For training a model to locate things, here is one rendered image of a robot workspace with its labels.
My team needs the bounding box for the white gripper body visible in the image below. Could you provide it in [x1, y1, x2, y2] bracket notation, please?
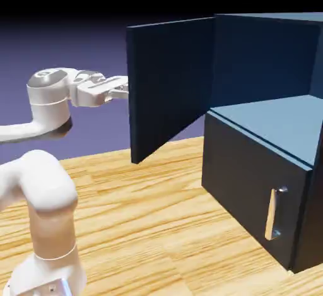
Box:
[74, 75, 129, 108]

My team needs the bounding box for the dark blue cabinet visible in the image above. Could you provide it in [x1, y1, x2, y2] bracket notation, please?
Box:
[201, 12, 323, 275]

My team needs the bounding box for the silver curved door handle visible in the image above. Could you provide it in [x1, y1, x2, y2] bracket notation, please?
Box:
[264, 186, 289, 242]

